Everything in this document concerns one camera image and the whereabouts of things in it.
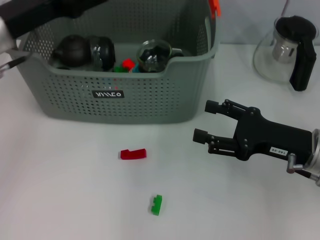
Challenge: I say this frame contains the right gripper plug cable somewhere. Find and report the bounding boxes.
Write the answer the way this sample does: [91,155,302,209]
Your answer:
[286,153,320,181]

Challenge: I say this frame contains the large red toy brick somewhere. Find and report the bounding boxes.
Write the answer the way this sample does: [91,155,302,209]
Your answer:
[122,58,135,70]

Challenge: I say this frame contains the gripper plug cable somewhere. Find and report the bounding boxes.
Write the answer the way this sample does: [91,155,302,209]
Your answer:
[286,153,320,181]
[0,47,33,79]

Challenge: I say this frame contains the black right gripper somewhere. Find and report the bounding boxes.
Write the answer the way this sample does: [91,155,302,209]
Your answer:
[192,99,314,162]

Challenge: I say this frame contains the glass carafe black handle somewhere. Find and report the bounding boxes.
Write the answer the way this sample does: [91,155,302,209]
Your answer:
[252,15,319,92]

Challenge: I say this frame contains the green stepped toy brick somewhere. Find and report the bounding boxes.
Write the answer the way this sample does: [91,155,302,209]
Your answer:
[150,194,163,216]

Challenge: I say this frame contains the orange basket carry handle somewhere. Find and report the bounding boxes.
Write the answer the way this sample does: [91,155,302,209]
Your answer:
[209,0,222,19]

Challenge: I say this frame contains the dark red toy brick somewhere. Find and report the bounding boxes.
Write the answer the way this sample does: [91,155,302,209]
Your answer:
[119,148,147,161]

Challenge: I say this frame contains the left gripper plug cable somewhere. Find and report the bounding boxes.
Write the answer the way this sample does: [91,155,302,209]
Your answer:
[0,47,33,79]

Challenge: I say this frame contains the grey perforated storage basket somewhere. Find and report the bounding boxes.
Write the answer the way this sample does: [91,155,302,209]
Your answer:
[9,0,222,125]

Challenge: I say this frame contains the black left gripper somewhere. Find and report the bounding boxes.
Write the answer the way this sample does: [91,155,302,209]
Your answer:
[0,0,109,40]

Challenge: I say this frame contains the black clay teapot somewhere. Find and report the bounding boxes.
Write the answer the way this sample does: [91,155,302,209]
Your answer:
[51,34,91,69]

